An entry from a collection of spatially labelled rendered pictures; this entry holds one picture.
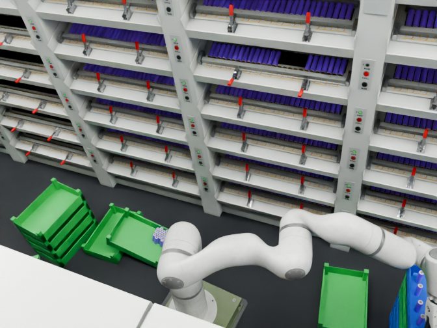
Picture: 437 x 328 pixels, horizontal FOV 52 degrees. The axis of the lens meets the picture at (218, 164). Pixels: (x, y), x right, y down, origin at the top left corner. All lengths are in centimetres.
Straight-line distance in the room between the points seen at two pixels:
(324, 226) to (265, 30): 70
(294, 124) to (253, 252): 64
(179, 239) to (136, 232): 98
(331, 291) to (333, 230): 97
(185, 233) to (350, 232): 53
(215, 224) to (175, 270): 105
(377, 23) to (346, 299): 127
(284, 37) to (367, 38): 27
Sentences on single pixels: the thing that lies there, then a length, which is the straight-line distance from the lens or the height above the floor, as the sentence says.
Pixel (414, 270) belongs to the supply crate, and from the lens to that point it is 183.
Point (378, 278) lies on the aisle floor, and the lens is 230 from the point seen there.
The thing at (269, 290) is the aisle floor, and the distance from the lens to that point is 222.
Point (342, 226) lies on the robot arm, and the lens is 128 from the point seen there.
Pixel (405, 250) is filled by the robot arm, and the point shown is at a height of 83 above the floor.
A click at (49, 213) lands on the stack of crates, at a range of 246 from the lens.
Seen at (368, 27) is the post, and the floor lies 123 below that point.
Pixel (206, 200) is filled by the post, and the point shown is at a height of 13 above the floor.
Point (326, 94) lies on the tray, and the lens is 165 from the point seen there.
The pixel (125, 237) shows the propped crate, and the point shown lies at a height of 7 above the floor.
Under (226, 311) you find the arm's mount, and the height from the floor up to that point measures 35.
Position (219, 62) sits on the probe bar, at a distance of 177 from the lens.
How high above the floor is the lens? 198
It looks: 47 degrees down
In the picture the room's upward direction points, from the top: 9 degrees counter-clockwise
